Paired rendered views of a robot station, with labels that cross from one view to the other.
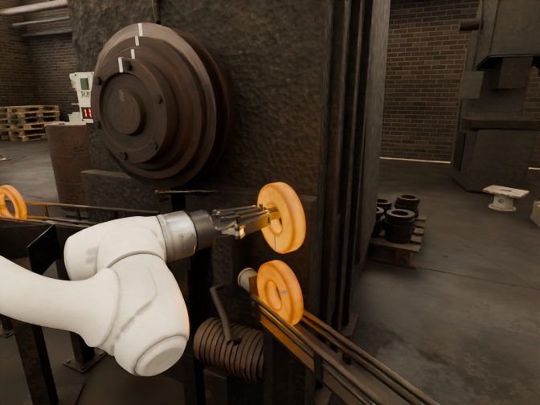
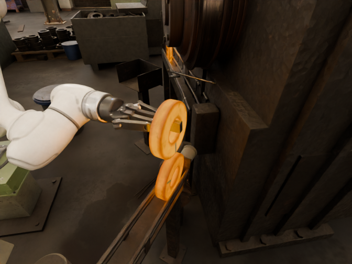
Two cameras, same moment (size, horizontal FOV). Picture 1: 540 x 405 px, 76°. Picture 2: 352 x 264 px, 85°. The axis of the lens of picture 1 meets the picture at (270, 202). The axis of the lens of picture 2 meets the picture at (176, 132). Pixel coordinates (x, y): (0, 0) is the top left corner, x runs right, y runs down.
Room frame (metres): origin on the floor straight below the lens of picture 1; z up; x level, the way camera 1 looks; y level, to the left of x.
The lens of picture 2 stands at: (0.52, -0.36, 1.22)
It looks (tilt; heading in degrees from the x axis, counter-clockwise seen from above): 39 degrees down; 56
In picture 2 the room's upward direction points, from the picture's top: straight up
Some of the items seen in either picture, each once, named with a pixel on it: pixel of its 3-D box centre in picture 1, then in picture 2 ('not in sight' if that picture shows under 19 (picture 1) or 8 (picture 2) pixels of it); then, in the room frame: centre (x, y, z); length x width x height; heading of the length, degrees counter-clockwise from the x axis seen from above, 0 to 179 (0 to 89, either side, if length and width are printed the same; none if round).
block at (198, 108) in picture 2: (231, 254); (204, 130); (0.99, 0.12, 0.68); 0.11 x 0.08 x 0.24; 155
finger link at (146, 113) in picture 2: (240, 217); (142, 114); (0.69, 0.06, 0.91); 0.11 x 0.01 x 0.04; 122
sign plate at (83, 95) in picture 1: (104, 98); not in sight; (1.32, 0.61, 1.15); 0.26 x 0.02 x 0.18; 65
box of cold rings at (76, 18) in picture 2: not in sight; (114, 36); (1.61, 3.13, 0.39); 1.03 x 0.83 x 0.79; 159
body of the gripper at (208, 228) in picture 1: (212, 227); (120, 111); (0.65, 0.12, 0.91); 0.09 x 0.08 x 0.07; 120
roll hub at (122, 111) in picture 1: (131, 112); (170, 7); (0.99, 0.38, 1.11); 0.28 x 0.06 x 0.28; 65
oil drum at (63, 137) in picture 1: (83, 164); not in sight; (3.68, 2.01, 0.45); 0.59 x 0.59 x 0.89
